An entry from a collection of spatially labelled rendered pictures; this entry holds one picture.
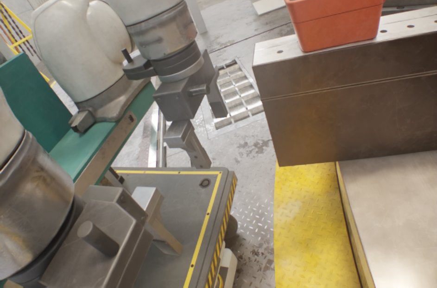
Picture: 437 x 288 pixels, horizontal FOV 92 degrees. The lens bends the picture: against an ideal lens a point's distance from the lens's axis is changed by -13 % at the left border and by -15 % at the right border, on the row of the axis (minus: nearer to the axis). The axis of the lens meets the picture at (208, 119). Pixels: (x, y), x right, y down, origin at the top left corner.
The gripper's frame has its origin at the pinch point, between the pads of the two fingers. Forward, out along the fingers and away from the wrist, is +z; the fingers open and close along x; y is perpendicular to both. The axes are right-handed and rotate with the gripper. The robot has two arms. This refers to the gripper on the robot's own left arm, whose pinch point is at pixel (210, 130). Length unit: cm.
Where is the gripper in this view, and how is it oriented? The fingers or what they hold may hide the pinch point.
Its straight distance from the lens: 45.4
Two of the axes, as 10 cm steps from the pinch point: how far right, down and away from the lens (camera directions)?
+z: 3.4, 7.5, 5.6
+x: 2.6, -6.5, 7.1
